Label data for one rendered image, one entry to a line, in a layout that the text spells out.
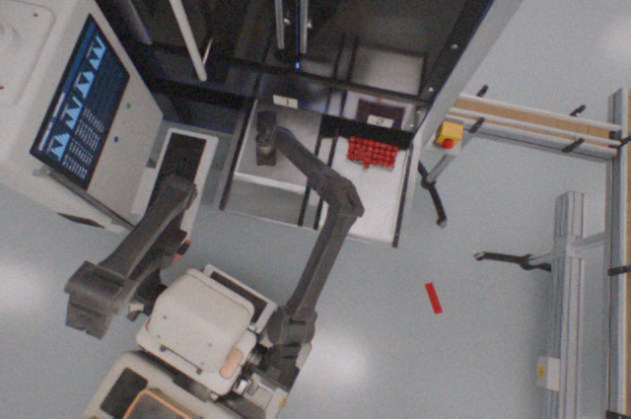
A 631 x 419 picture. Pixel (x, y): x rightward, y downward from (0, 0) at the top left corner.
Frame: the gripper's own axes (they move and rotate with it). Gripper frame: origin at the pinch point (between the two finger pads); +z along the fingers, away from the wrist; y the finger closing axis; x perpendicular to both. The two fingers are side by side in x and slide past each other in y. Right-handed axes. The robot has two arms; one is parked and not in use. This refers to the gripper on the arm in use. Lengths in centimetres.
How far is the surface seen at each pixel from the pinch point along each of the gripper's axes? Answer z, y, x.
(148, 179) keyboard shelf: 12.8, -2.2, 45.5
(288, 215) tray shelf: 4.1, -19.6, -7.1
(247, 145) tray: 4.3, 7.6, 7.4
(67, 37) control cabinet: -59, 11, 45
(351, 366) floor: 91, -77, -36
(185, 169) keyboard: 9.8, 0.8, 31.0
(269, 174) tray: 4.2, -3.9, -0.6
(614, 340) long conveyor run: 0, -66, -113
